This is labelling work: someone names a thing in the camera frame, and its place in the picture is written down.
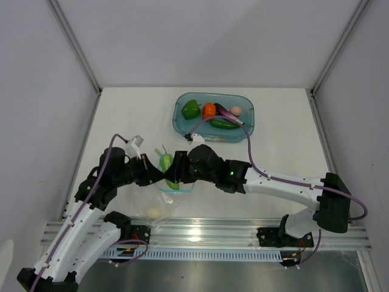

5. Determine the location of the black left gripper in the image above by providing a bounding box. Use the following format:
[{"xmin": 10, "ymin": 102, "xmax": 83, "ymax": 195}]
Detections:
[{"xmin": 114, "ymin": 153, "xmax": 165, "ymax": 187}]

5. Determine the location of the light green cucumber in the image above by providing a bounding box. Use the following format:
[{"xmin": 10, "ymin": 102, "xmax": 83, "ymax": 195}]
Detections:
[{"xmin": 160, "ymin": 147, "xmax": 179, "ymax": 190}]

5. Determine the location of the clear zip top bag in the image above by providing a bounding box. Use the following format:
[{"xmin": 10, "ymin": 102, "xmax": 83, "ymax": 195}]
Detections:
[{"xmin": 130, "ymin": 147, "xmax": 197, "ymax": 229}]

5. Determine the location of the white egg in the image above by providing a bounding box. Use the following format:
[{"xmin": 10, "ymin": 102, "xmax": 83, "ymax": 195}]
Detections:
[{"xmin": 145, "ymin": 206, "xmax": 162, "ymax": 220}]

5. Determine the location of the orange tomato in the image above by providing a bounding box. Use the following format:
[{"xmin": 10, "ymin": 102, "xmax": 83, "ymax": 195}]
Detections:
[{"xmin": 202, "ymin": 103, "xmax": 217, "ymax": 119}]

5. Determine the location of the purple eggplant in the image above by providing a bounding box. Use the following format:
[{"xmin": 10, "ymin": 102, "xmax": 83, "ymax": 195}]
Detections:
[{"xmin": 214, "ymin": 103, "xmax": 245, "ymax": 125}]

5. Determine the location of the brown egg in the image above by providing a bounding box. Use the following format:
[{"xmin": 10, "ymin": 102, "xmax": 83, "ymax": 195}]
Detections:
[{"xmin": 230, "ymin": 106, "xmax": 242, "ymax": 116}]

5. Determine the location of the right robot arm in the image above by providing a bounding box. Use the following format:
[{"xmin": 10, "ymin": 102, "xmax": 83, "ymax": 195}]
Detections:
[{"xmin": 164, "ymin": 145, "xmax": 351, "ymax": 248}]

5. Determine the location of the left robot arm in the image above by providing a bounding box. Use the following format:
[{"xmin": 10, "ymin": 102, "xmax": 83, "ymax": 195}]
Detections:
[{"xmin": 17, "ymin": 147, "xmax": 163, "ymax": 291}]

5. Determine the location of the green bell pepper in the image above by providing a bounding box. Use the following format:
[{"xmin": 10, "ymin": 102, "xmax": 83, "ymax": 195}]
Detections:
[{"xmin": 181, "ymin": 99, "xmax": 201, "ymax": 120}]

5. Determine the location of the teal translucent plastic tray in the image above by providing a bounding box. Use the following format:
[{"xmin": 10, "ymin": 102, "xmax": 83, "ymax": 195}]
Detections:
[{"xmin": 172, "ymin": 92, "xmax": 255, "ymax": 143}]

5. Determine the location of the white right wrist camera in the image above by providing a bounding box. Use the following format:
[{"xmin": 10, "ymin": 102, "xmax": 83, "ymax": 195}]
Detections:
[{"xmin": 184, "ymin": 133, "xmax": 205, "ymax": 147}]

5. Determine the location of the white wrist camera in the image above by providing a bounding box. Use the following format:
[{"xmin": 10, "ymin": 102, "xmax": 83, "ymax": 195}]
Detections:
[
  {"xmin": 184, "ymin": 133, "xmax": 205, "ymax": 147},
  {"xmin": 125, "ymin": 135, "xmax": 143, "ymax": 159}
]

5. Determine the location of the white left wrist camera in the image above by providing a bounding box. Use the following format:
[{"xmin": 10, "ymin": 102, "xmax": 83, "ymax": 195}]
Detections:
[{"xmin": 125, "ymin": 135, "xmax": 143, "ymax": 159}]

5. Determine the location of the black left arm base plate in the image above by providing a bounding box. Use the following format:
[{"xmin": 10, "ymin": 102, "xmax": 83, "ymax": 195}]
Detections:
[{"xmin": 130, "ymin": 225, "xmax": 151, "ymax": 244}]

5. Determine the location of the aluminium mounting rail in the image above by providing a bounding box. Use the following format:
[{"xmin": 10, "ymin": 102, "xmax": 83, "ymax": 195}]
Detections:
[{"xmin": 41, "ymin": 217, "xmax": 373, "ymax": 252}]

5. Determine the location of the white slotted cable duct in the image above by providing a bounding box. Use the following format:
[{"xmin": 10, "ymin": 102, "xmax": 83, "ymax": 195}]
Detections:
[{"xmin": 97, "ymin": 249, "xmax": 282, "ymax": 262}]

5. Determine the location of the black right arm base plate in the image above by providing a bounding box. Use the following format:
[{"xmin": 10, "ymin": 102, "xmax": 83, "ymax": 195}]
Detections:
[{"xmin": 256, "ymin": 228, "xmax": 314, "ymax": 248}]

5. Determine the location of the left aluminium frame post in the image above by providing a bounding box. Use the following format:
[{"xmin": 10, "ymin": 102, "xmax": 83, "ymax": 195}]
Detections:
[{"xmin": 47, "ymin": 0, "xmax": 102, "ymax": 96}]

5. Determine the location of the aluminium frame post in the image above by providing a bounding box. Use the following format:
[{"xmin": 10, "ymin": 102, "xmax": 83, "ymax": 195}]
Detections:
[
  {"xmin": 47, "ymin": 0, "xmax": 102, "ymax": 96},
  {"xmin": 309, "ymin": 0, "xmax": 373, "ymax": 96}
]

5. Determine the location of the right aluminium frame post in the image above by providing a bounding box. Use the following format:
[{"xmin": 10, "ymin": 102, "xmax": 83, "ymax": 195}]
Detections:
[{"xmin": 309, "ymin": 0, "xmax": 373, "ymax": 96}]

